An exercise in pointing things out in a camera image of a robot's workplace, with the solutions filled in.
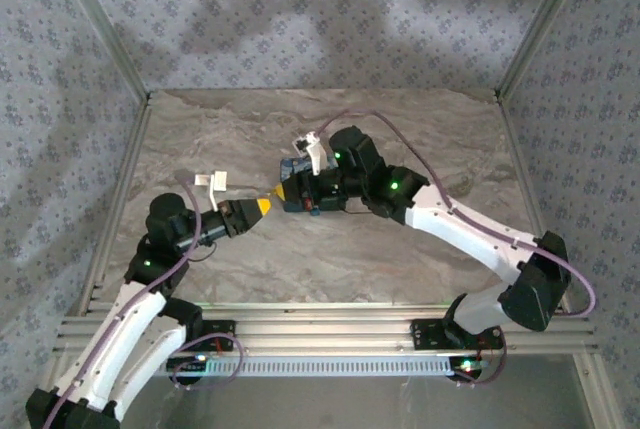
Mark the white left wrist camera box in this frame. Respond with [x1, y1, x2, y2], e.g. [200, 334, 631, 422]
[193, 171, 229, 213]

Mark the slotted grey cable duct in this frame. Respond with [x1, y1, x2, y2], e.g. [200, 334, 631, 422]
[154, 354, 482, 379]

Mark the blue starry night painted box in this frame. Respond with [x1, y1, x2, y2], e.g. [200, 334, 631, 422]
[278, 156, 346, 215]

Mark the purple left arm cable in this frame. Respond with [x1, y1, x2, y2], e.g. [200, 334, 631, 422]
[42, 179, 245, 429]

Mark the aluminium table side rail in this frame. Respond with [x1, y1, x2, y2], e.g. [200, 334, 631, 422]
[74, 96, 154, 318]
[497, 96, 571, 318]

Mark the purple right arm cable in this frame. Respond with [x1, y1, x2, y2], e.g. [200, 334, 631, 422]
[317, 108, 599, 388]

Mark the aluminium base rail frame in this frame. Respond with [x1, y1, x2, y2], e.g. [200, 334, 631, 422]
[55, 302, 599, 356]

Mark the black controller board green LED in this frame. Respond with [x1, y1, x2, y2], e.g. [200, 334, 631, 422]
[166, 356, 210, 374]
[448, 356, 492, 381]

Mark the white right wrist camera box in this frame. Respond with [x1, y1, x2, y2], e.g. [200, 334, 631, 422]
[291, 131, 329, 176]

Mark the aluminium frame leg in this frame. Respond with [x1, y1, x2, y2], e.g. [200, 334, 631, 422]
[572, 352, 615, 429]
[42, 352, 79, 395]

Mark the aluminium corner post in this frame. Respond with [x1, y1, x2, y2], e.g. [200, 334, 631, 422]
[493, 0, 597, 99]
[48, 0, 152, 100]

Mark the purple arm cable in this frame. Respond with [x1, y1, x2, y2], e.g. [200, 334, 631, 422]
[317, 108, 599, 388]
[42, 179, 245, 429]

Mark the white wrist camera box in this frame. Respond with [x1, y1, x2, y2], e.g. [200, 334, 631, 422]
[291, 131, 329, 176]
[193, 171, 229, 213]

